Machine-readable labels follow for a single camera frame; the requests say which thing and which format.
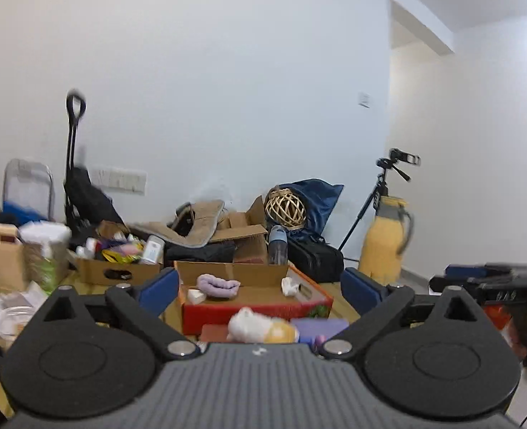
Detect wall power outlet strip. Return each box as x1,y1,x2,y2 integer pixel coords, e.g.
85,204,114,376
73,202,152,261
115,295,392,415
89,168,147,195

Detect red cardboard tray box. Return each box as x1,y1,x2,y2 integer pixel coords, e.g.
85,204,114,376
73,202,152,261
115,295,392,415
175,261,333,336

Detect lilac fuzzy scrunchie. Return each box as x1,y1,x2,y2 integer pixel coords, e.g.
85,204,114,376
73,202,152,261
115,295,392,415
197,273,241,299

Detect black case on floor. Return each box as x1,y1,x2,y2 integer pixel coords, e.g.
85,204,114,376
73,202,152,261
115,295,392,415
288,237,345,284

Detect woven rattan ball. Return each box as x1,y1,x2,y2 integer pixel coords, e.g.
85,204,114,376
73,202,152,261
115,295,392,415
265,187,307,231

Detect green spray bottle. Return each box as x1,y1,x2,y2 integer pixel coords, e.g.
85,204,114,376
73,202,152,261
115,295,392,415
36,244,59,294

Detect white cube sponge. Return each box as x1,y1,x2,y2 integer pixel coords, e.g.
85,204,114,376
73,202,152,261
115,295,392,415
187,289,207,305

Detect red brown sponge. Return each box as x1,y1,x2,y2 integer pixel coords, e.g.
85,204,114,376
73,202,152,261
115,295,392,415
198,324,231,343

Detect blue water bottle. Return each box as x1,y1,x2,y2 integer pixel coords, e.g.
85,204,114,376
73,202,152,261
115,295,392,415
267,225,289,265

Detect wall light switch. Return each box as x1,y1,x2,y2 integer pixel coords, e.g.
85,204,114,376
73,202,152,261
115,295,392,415
358,92,371,109

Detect black bag on trolley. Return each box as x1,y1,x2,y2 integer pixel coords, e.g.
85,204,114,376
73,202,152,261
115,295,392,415
64,167,123,232

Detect wooden block box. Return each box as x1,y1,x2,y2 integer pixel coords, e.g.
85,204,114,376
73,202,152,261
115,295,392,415
0,223,25,291

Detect purple knit cloth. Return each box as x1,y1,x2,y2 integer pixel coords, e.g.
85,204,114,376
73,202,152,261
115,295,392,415
291,318,349,346

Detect black camera tripod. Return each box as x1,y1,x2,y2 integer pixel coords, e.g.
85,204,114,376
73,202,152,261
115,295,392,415
338,148,422,251

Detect white tube bottle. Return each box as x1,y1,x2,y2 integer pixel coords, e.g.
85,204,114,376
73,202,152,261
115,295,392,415
139,235,164,265

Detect open brown cardboard box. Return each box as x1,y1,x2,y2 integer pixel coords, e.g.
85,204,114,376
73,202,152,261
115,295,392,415
210,196,269,265

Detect clear snack jar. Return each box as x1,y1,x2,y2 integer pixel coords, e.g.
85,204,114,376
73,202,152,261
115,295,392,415
0,306,36,346

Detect metal folding chair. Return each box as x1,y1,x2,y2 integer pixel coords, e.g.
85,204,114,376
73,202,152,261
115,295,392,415
2,158,55,226

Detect wooden slat folding table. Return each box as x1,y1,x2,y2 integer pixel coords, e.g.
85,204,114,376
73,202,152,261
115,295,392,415
0,269,364,416

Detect yellow white plush toy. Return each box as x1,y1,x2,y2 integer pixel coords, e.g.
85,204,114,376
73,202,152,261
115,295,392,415
228,308,299,344

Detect small brown cardboard tray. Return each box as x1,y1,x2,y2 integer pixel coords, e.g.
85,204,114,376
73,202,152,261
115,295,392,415
68,251,163,286

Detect dark blue fabric bag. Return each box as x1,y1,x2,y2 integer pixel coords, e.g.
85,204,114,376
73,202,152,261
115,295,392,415
278,178,344,240

